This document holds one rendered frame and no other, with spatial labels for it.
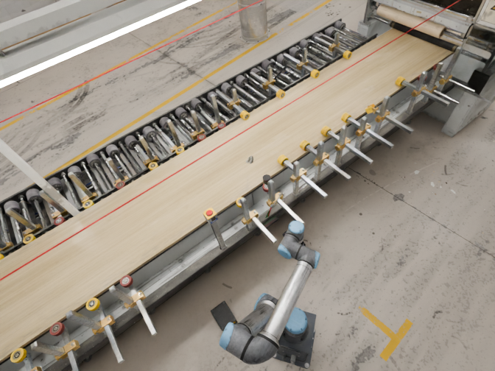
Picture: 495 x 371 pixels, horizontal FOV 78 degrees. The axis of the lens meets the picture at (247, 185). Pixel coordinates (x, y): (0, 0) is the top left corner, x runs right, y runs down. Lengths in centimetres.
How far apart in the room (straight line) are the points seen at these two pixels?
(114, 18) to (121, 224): 160
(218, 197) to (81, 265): 112
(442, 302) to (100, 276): 280
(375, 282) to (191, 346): 174
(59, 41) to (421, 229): 325
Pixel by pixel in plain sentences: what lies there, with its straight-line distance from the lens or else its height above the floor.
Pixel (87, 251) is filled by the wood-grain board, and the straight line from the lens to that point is 263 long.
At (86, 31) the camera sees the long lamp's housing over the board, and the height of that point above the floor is 237.
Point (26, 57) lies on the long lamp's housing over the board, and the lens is 146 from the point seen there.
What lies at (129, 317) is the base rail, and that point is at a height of 70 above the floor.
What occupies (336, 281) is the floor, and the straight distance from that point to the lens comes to 309.
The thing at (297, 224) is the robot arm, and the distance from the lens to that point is 181.
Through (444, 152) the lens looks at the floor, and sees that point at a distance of 427.
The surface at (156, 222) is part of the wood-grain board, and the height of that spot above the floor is 90.
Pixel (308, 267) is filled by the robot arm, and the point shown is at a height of 130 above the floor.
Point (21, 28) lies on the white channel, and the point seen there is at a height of 245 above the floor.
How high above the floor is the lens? 290
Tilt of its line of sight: 54 degrees down
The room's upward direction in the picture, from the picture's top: 11 degrees counter-clockwise
